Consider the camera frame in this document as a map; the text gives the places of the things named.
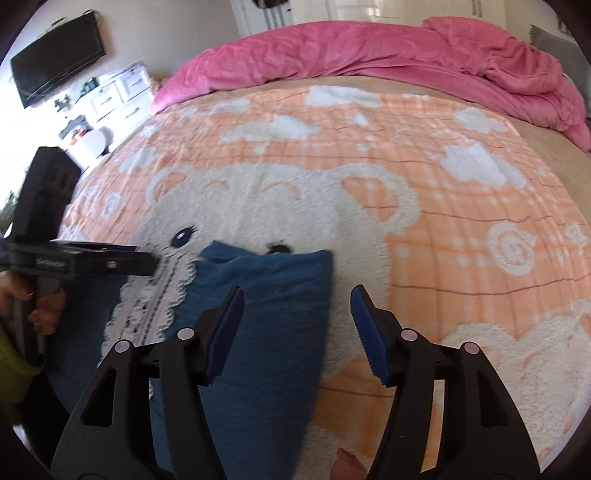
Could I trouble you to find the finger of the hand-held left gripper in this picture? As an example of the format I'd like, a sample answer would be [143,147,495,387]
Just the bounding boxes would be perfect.
[74,244,158,278]

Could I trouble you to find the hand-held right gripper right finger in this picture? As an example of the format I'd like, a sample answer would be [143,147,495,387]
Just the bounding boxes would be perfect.
[349,285,542,480]

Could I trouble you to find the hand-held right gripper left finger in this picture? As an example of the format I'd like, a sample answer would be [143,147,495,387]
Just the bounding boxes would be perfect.
[50,285,246,480]

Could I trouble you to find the blue denim pants lace trim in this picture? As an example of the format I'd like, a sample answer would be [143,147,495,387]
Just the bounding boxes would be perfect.
[46,239,336,480]

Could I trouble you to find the person's left hand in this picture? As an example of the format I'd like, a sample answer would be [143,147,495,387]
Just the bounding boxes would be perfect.
[0,271,64,337]

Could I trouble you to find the person's right hand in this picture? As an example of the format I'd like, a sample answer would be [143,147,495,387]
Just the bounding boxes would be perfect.
[329,447,369,480]

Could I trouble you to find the white round stool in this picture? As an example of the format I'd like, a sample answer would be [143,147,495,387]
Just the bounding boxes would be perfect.
[68,128,110,171]

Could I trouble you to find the white drawer unit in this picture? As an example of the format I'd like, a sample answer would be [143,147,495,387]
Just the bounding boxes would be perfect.
[87,64,154,126]

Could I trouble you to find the orange bear printed blanket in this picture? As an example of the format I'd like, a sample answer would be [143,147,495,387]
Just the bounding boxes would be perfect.
[46,82,591,472]

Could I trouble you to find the beige bed sheet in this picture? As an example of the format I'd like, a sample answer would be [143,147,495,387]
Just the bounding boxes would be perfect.
[152,69,591,195]

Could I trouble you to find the pink duvet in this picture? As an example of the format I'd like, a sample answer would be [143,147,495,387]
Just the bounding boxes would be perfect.
[149,16,591,152]

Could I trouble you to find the hanging dark clothes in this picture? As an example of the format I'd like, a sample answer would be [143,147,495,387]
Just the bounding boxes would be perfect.
[247,0,289,32]

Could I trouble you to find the white wardrobe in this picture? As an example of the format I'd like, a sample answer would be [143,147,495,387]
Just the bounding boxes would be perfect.
[323,0,509,25]

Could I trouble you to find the grey padded headboard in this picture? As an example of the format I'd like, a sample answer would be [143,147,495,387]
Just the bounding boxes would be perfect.
[527,24,588,89]

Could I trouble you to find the black wall television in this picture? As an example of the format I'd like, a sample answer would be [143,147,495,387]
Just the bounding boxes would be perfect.
[9,12,107,110]

